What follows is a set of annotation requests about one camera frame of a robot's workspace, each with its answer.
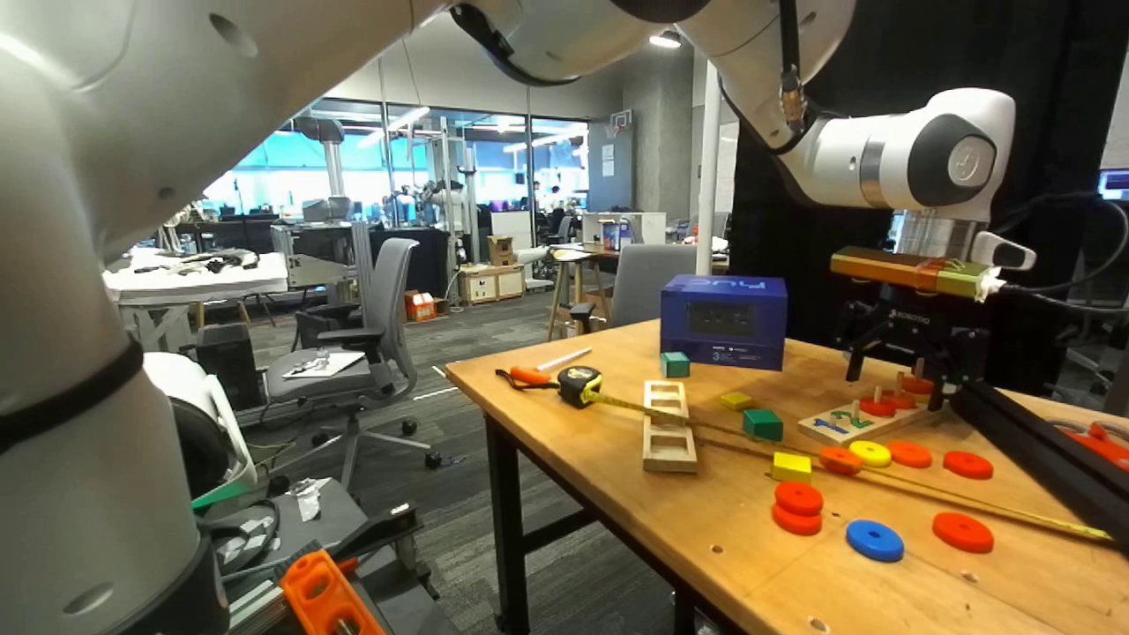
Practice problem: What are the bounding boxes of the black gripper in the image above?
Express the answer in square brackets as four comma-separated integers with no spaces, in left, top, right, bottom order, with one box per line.
[840,287,993,395]

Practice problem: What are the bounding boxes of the orange wooden ring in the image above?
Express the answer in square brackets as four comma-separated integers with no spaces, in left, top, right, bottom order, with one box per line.
[940,448,998,485]
[887,438,940,473]

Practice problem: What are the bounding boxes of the stacked orange rings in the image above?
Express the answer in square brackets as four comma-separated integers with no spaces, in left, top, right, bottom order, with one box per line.
[769,478,827,540]

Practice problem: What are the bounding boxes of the yellow wooden cube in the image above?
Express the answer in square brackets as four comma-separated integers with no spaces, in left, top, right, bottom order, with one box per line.
[769,453,814,480]

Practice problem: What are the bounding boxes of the blue cardboard box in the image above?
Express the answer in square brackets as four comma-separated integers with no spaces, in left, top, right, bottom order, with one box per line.
[660,275,788,371]

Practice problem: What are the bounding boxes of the green wooden cube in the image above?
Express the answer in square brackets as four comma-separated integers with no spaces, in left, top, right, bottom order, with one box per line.
[660,352,690,379]

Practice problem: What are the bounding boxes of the black curtain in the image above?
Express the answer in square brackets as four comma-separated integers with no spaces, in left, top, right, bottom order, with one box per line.
[723,0,1129,398]

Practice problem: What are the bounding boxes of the yellow measuring tape blade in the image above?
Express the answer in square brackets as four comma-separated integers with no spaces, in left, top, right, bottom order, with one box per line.
[590,392,1116,548]

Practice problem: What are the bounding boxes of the black yellow tape measure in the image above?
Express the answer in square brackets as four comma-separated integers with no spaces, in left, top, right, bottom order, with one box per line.
[557,367,602,410]

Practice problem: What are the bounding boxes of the grey office chair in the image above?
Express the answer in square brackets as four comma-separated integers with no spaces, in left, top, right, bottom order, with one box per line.
[265,238,441,485]

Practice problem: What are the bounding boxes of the orange black floor tool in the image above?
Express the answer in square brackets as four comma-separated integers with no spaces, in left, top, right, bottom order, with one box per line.
[282,549,389,635]

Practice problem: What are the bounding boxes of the orange ring on peg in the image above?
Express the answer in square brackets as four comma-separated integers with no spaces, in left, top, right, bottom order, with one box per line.
[853,385,922,422]

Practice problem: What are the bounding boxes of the wooden ring stacker board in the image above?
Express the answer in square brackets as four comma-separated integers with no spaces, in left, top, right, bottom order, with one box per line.
[802,392,924,446]

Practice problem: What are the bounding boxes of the yellow wooden ring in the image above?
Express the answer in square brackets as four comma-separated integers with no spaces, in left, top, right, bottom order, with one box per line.
[846,438,896,473]

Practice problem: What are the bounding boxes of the blue wooden ring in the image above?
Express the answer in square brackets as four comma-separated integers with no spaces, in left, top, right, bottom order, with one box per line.
[844,520,911,566]

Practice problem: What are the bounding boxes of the black rail bar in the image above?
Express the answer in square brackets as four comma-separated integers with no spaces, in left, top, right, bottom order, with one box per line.
[948,380,1129,558]

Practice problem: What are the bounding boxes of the orange handled T wrench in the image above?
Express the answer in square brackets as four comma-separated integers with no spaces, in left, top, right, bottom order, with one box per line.
[494,367,557,392]

